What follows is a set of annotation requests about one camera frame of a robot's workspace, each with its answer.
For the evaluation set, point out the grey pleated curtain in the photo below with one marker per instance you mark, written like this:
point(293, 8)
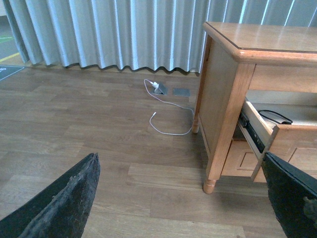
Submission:
point(136, 33)

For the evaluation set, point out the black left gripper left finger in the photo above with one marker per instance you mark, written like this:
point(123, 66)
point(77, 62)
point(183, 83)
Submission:
point(60, 210)

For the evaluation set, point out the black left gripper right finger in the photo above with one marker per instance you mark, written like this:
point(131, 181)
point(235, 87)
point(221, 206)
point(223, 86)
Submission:
point(293, 196)

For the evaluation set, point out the open grey floor socket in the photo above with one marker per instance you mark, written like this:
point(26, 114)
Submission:
point(161, 90)

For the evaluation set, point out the white floor charger plug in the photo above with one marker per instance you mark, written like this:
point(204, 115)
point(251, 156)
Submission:
point(154, 84)

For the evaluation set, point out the closed grey floor socket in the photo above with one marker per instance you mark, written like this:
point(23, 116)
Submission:
point(181, 92)

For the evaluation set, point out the light wooden nightstand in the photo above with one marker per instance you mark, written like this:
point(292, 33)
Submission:
point(261, 63)

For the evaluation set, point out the wooden drawer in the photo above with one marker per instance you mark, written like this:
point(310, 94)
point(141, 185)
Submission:
point(241, 160)
point(277, 128)

